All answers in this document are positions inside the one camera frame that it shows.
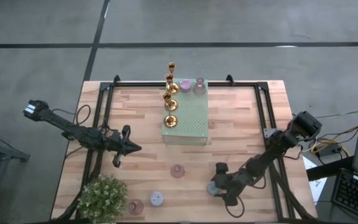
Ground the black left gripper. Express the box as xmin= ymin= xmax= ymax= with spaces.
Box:
xmin=104 ymin=124 xmax=142 ymax=168

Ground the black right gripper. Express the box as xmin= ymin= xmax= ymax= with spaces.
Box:
xmin=211 ymin=162 xmax=245 ymax=207

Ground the white green-leaf ceramic candle holder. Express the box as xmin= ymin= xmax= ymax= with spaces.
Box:
xmin=206 ymin=181 xmax=219 ymax=196

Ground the pink ribbed glass candle holder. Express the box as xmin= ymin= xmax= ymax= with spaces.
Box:
xmin=127 ymin=198 xmax=144 ymax=216
xmin=170 ymin=164 xmax=186 ymax=179

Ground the brass candlestick holder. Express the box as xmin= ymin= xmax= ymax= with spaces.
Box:
xmin=165 ymin=62 xmax=180 ymax=95
xmin=163 ymin=92 xmax=179 ymax=129
xmin=163 ymin=73 xmax=179 ymax=112

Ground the white purple-patterned ceramic candle holder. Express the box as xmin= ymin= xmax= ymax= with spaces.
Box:
xmin=149 ymin=191 xmax=165 ymax=207

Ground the mauve round glass candle holder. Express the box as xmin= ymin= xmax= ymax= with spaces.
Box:
xmin=178 ymin=79 xmax=193 ymax=93

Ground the green plant with white flowers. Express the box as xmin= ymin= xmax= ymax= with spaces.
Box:
xmin=76 ymin=174 xmax=129 ymax=224

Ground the green perforated metal shelf riser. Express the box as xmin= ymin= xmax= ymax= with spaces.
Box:
xmin=161 ymin=77 xmax=209 ymax=147

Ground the pink glass bottle-shaped holder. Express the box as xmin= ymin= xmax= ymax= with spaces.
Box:
xmin=192 ymin=77 xmax=207 ymax=96

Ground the white paper sheet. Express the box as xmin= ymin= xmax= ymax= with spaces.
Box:
xmin=302 ymin=155 xmax=328 ymax=205

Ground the black desk bar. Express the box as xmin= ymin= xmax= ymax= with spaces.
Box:
xmin=305 ymin=155 xmax=356 ymax=182

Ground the black keyboard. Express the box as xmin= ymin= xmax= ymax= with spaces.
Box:
xmin=330 ymin=167 xmax=358 ymax=223

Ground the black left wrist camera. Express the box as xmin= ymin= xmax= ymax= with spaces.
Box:
xmin=109 ymin=129 xmax=122 ymax=143

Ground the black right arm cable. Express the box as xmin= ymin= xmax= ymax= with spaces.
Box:
xmin=224 ymin=195 xmax=246 ymax=218

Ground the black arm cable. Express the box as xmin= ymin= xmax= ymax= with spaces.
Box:
xmin=75 ymin=104 xmax=92 ymax=126
xmin=224 ymin=195 xmax=246 ymax=218

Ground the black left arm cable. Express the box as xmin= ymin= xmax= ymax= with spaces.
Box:
xmin=75 ymin=104 xmax=92 ymax=126

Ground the black aluminium table frame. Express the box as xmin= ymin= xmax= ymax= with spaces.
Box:
xmin=56 ymin=73 xmax=318 ymax=222

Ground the yellow cable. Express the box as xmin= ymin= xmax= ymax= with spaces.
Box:
xmin=311 ymin=124 xmax=358 ymax=157

